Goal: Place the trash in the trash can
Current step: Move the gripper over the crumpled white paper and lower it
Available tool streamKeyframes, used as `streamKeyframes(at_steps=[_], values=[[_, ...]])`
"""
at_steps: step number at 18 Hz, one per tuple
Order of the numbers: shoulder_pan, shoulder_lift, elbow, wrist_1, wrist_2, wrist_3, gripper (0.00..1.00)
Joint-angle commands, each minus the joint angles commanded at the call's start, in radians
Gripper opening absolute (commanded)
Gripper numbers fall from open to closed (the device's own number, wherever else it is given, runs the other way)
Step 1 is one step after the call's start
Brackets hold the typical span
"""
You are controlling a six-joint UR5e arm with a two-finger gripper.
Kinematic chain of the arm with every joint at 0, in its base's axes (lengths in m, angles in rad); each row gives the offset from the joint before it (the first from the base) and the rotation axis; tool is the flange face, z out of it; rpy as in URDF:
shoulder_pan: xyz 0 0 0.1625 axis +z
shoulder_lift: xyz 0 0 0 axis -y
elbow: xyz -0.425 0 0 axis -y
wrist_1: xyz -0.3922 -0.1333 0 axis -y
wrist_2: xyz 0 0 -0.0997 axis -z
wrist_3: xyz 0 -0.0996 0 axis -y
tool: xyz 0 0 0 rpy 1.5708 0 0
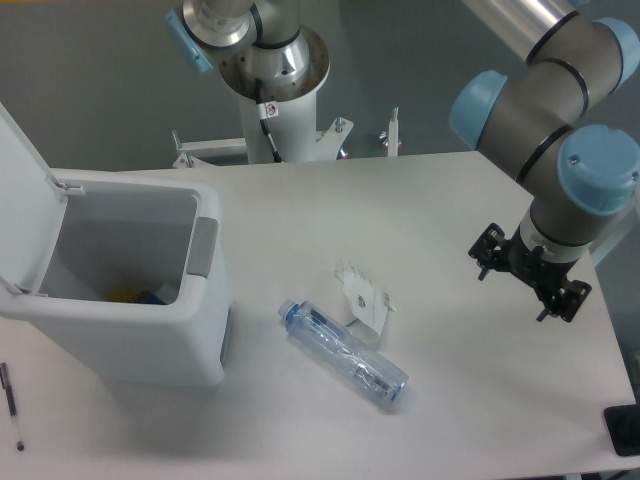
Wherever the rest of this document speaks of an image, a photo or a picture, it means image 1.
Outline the black cable with tag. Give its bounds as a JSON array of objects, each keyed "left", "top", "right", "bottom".
[{"left": 253, "top": 77, "right": 285, "bottom": 164}]

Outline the white frame post right edge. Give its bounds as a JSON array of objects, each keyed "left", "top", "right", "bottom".
[{"left": 590, "top": 219, "right": 633, "bottom": 266}]

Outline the clear plastic water bottle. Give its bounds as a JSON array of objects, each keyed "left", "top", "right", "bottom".
[{"left": 278, "top": 299, "right": 409, "bottom": 409}]

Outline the white trash can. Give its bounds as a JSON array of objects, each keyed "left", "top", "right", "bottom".
[{"left": 1, "top": 112, "right": 232, "bottom": 387}]

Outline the black pen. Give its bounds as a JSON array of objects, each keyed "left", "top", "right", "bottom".
[{"left": 1, "top": 362, "right": 25, "bottom": 452}]

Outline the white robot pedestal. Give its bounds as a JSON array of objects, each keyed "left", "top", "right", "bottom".
[{"left": 219, "top": 29, "right": 356, "bottom": 169}]

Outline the black device at table corner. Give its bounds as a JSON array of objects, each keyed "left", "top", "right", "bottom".
[{"left": 603, "top": 404, "right": 639, "bottom": 457}]

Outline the white paper trash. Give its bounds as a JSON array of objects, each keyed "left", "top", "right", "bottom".
[{"left": 334, "top": 259, "right": 396, "bottom": 346}]

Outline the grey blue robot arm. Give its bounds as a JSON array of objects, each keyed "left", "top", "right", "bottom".
[{"left": 165, "top": 1, "right": 639, "bottom": 321}]

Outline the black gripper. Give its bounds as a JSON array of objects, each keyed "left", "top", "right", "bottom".
[{"left": 468, "top": 223, "right": 592, "bottom": 323}]

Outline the white metal frame bracket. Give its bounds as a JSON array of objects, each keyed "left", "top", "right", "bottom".
[{"left": 379, "top": 106, "right": 402, "bottom": 157}]

